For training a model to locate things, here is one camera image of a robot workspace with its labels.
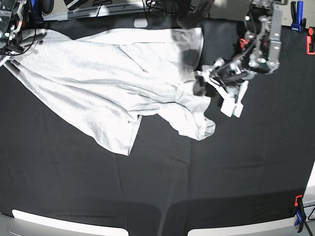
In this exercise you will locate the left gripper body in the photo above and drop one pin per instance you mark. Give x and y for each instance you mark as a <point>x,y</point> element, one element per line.
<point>229,78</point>

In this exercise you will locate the grey t-shirt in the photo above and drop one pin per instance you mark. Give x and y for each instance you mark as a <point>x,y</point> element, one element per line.
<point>105,83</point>

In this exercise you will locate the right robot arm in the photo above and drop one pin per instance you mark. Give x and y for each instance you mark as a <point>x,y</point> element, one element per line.
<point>15,16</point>

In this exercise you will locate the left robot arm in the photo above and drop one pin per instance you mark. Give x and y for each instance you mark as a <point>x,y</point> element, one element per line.
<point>260,50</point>

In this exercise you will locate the blue clamp top right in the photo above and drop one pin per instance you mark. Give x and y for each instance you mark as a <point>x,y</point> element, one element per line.
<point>298,22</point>

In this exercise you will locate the orange clamp top right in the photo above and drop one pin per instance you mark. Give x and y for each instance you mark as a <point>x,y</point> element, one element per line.
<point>310,41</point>

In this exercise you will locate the black table cloth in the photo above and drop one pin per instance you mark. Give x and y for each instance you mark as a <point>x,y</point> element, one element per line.
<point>249,171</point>

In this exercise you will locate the orange blue clamp bottom right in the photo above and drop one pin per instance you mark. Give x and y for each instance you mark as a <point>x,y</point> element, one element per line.
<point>300,214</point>

